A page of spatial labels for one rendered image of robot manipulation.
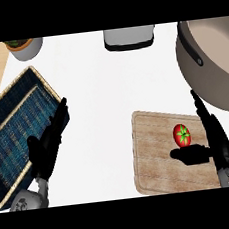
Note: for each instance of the white and black appliance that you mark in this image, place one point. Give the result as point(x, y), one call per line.
point(129, 37)

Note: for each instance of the large beige pot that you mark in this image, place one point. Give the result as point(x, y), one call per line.
point(211, 61)

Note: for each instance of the blue wicker basket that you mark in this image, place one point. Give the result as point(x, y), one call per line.
point(15, 127)

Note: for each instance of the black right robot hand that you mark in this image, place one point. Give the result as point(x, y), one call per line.
point(216, 138)

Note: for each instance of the wooden cutting board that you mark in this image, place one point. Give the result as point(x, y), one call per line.
point(161, 154)

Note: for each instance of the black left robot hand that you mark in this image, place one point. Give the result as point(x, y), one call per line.
point(46, 144)

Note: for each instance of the white potted plant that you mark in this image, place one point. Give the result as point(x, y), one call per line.
point(25, 48)

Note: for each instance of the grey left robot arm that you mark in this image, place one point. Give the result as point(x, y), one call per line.
point(30, 198)

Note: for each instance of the red tomato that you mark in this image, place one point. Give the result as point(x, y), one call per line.
point(182, 135)

